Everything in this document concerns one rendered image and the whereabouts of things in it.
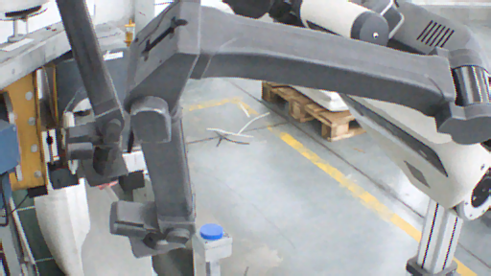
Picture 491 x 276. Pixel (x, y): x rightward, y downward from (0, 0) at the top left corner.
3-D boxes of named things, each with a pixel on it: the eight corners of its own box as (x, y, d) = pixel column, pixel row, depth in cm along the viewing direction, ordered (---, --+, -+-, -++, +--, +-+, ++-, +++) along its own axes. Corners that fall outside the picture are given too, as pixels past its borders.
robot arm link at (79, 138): (122, 122, 124) (115, 96, 130) (69, 126, 120) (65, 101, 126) (118, 169, 131) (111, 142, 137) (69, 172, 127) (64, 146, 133)
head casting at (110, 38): (149, 149, 161) (148, 34, 148) (62, 168, 150) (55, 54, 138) (114, 107, 185) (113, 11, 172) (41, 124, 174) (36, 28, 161)
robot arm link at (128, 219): (192, 237, 99) (191, 186, 103) (121, 226, 95) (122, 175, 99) (172, 257, 109) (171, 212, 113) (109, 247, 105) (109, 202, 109)
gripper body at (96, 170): (80, 161, 139) (81, 143, 133) (119, 152, 144) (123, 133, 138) (88, 186, 136) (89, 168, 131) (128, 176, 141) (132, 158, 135)
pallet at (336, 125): (447, 112, 469) (449, 95, 463) (326, 143, 414) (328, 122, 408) (383, 76, 537) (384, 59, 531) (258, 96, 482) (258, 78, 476)
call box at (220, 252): (232, 256, 170) (232, 238, 167) (205, 263, 166) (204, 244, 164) (219, 241, 176) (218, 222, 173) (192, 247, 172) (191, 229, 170)
